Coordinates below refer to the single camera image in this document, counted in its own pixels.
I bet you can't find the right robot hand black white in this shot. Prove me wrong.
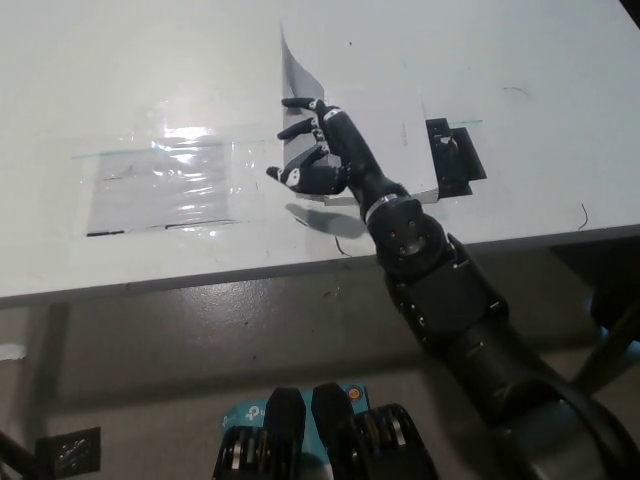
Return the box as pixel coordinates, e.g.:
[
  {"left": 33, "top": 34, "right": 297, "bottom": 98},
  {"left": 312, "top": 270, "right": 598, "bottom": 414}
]
[{"left": 266, "top": 96, "right": 407, "bottom": 214}]

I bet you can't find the white softcover manual book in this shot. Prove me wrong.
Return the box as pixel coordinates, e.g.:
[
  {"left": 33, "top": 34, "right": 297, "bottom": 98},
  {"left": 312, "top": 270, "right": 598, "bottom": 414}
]
[{"left": 277, "top": 19, "right": 442, "bottom": 208}]

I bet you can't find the clear plastic sheet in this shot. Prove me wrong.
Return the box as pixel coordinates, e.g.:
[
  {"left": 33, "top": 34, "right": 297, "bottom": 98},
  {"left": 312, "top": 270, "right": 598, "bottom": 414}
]
[{"left": 69, "top": 118, "right": 484, "bottom": 242}]

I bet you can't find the clear plastic bag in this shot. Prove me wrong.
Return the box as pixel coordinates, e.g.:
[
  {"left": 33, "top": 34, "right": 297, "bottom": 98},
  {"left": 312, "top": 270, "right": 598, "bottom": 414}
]
[{"left": 85, "top": 138, "right": 239, "bottom": 237}]

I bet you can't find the dark metal table leg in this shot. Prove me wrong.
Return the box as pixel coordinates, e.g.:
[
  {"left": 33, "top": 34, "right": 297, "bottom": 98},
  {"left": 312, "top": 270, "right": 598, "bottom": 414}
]
[{"left": 574, "top": 307, "right": 640, "bottom": 384}]

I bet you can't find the black cable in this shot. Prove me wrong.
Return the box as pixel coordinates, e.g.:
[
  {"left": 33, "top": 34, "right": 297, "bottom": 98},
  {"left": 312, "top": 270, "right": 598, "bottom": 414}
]
[{"left": 0, "top": 427, "right": 39, "bottom": 480}]

